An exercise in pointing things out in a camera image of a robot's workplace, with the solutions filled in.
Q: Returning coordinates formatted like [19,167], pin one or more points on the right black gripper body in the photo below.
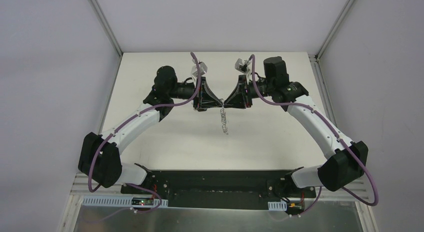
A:
[246,92]

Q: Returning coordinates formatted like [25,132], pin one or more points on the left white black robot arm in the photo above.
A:
[100,156]

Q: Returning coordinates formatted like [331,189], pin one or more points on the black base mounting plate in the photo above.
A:
[225,189]

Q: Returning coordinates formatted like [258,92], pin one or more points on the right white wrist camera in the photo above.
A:
[243,66]

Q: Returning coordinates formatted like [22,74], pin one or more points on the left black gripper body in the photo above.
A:
[199,94]

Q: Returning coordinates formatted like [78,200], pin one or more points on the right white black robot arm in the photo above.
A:
[345,159]

